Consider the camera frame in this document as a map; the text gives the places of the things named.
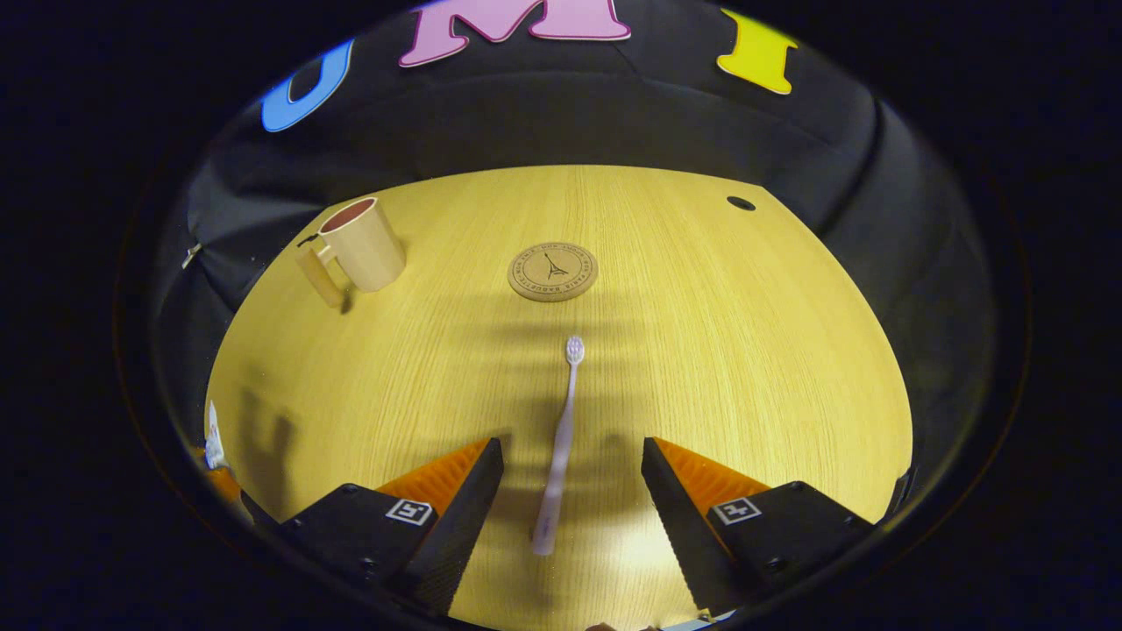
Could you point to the beige cup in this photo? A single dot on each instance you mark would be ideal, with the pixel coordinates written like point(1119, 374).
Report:
point(372, 250)

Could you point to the black backdrop cloth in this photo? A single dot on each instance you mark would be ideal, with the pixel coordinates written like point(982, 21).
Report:
point(614, 114)

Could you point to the wooden desktop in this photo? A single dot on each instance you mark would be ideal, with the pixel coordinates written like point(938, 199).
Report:
point(745, 350)

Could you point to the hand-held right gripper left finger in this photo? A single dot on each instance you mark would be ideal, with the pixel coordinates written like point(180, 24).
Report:
point(460, 526)

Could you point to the white toothbrush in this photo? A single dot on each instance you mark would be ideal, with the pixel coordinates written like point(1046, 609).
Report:
point(561, 447)

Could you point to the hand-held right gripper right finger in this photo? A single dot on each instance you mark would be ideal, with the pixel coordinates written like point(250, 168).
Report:
point(679, 517)

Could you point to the round brown coaster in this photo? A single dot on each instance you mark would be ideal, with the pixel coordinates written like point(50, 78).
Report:
point(553, 272)

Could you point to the silver metal clip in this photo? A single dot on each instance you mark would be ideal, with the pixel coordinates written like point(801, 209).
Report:
point(190, 255)

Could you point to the white blue toothpaste tube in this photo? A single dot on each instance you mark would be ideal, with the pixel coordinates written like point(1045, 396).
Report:
point(214, 443)

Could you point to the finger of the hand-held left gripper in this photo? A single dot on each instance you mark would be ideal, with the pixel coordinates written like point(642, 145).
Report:
point(226, 484)

